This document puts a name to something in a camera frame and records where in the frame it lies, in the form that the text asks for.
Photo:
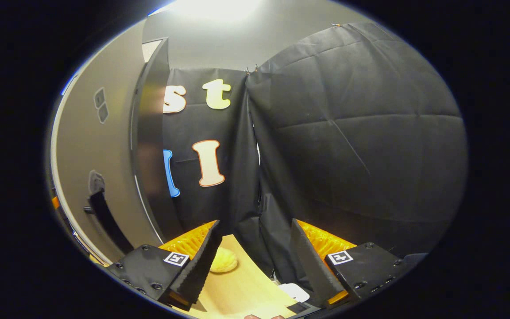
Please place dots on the yellow ridged round object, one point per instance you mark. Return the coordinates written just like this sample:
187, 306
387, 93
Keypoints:
225, 261

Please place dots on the small white flat object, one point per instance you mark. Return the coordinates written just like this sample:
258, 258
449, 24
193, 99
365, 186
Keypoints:
295, 292

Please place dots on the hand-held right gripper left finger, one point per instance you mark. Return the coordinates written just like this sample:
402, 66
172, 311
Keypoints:
202, 261

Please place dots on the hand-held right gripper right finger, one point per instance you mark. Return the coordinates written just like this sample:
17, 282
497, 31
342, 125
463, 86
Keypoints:
308, 261

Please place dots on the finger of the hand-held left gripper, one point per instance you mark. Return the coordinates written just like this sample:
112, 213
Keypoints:
55, 203

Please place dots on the long ceiling light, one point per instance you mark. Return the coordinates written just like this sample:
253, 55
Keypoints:
215, 9

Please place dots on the black backdrop cloth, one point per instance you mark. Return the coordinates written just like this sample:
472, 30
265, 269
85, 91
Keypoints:
348, 155

